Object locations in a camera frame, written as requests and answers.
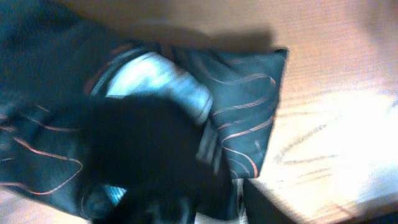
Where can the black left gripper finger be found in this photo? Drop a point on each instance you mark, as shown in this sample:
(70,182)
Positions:
(259,209)

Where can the black cycling jersey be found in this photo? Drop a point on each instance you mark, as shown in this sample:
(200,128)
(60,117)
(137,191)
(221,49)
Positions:
(126,112)

